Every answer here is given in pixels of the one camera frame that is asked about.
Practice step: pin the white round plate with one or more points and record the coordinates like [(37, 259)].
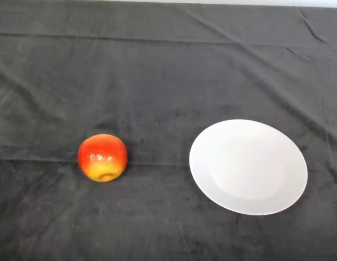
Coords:
[(248, 168)]

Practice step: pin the black table cloth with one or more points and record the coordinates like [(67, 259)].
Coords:
[(157, 81)]

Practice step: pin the red yellow apple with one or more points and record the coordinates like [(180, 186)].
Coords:
[(101, 155)]

